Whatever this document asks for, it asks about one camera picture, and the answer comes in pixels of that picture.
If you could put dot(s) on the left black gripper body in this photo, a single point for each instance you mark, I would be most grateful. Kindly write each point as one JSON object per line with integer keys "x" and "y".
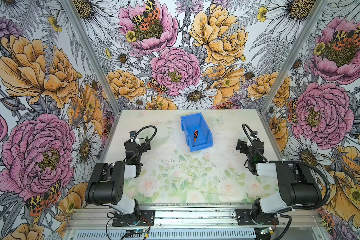
{"x": 143, "y": 150}

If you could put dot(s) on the orange black handled screwdriver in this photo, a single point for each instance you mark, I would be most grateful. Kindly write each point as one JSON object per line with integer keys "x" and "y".
{"x": 196, "y": 135}

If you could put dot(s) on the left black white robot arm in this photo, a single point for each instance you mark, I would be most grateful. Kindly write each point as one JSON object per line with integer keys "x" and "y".
{"x": 106, "y": 184}

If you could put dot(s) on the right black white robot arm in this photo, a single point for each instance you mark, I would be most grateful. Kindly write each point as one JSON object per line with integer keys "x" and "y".
{"x": 297, "y": 189}

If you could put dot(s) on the blue plastic storage bin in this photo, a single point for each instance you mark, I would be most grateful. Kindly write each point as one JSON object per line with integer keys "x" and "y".
{"x": 191, "y": 123}

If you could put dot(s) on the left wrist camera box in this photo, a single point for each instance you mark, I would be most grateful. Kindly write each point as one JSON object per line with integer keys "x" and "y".
{"x": 133, "y": 136}

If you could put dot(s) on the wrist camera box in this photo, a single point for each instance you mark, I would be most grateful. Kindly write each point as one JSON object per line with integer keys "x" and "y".
{"x": 254, "y": 135}
{"x": 133, "y": 136}

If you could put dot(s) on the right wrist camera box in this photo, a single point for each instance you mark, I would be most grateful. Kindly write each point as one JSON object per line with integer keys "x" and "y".
{"x": 254, "y": 135}

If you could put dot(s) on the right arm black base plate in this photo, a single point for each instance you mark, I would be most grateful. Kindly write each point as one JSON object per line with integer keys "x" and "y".
{"x": 246, "y": 217}

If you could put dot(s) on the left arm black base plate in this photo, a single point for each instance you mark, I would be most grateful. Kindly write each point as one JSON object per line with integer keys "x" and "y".
{"x": 145, "y": 218}

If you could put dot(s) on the white vented cable duct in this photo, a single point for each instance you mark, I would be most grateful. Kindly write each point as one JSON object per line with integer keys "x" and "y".
{"x": 170, "y": 234}

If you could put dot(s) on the aluminium front rail frame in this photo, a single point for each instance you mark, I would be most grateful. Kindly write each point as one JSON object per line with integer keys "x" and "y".
{"x": 189, "y": 217}

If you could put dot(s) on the left aluminium corner post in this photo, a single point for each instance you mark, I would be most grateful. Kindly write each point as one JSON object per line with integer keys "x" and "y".
{"x": 81, "y": 32}

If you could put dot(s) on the aluminium corner post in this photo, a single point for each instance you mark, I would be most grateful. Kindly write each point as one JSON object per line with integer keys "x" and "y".
{"x": 311, "y": 22}
{"x": 81, "y": 32}

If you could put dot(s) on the right aluminium corner post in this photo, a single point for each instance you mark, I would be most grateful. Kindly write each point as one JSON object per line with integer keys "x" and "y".
{"x": 311, "y": 22}

